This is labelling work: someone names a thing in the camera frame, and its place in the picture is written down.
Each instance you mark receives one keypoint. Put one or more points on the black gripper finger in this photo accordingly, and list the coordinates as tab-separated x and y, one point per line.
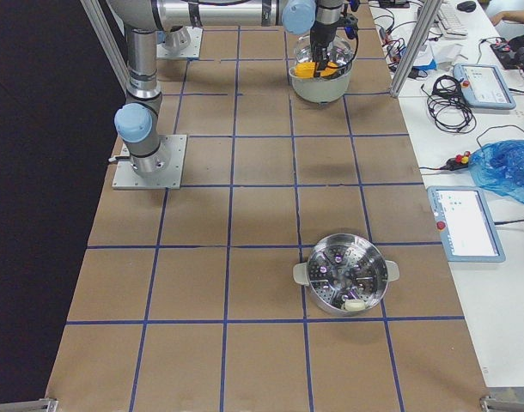
323	63
315	71

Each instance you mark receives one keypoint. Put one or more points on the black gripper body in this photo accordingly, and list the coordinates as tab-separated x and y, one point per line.
323	31

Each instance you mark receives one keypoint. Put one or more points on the yellow toy corn cob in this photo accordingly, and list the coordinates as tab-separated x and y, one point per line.
309	70

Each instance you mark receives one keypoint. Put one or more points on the glass pot lid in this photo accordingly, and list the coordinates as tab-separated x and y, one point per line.
339	52

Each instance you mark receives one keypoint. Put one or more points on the stainless steel steamer pot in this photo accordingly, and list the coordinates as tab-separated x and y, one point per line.
345	274

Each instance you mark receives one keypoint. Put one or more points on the far teach pendant tablet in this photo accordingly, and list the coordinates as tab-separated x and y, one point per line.
483	86

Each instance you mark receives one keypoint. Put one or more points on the teach pendant tablet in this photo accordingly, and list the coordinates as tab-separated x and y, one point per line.
483	86
465	226

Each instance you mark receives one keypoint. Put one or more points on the emergency stop button box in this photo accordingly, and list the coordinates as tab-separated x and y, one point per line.
460	161

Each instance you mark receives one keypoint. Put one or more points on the near teach pendant tablet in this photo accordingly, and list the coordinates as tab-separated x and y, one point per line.
465	226

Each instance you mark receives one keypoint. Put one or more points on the blue plastic bag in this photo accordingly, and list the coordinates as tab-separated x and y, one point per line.
499	167

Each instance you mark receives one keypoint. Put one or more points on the aluminium frame post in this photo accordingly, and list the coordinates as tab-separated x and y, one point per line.
418	37

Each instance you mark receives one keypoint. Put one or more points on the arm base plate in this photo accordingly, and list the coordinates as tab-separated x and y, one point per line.
163	169
179	43

